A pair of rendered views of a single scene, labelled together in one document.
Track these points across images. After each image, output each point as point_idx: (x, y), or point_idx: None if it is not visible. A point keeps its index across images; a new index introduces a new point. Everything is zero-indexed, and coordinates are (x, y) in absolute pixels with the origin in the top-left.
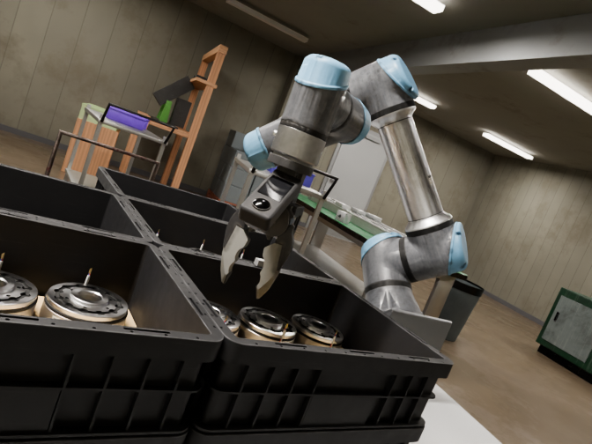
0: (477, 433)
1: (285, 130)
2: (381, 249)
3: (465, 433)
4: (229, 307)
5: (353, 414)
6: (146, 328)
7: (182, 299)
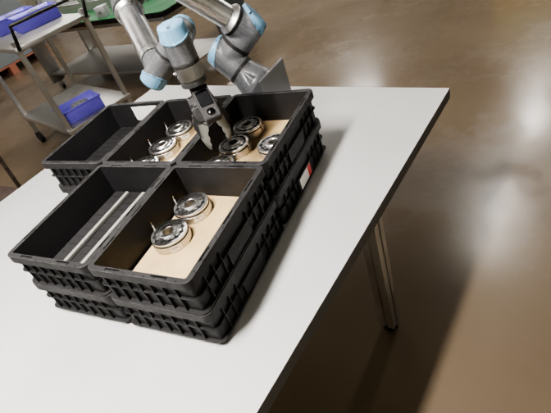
0: (328, 93)
1: (184, 71)
2: (220, 53)
3: (325, 98)
4: (212, 155)
5: (300, 142)
6: (214, 191)
7: (227, 169)
